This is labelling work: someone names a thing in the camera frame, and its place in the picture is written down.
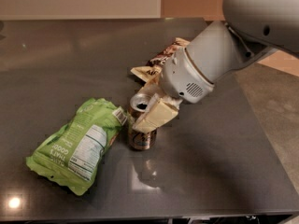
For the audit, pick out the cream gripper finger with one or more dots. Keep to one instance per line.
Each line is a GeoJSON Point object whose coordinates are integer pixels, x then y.
{"type": "Point", "coordinates": [152, 87]}
{"type": "Point", "coordinates": [159, 111]}

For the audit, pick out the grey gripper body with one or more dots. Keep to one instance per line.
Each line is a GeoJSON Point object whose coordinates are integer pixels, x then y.
{"type": "Point", "coordinates": [181, 75]}

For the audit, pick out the orange brown soda can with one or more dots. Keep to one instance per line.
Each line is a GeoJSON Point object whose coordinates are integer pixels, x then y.
{"type": "Point", "coordinates": [136, 139]}

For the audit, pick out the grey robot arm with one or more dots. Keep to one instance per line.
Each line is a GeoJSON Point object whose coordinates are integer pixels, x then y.
{"type": "Point", "coordinates": [248, 33]}

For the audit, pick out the brown and cream chip bag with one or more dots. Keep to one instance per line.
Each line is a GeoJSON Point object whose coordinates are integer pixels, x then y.
{"type": "Point", "coordinates": [154, 66]}

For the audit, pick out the green rice chip bag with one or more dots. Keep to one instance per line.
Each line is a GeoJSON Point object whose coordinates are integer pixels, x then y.
{"type": "Point", "coordinates": [70, 157]}

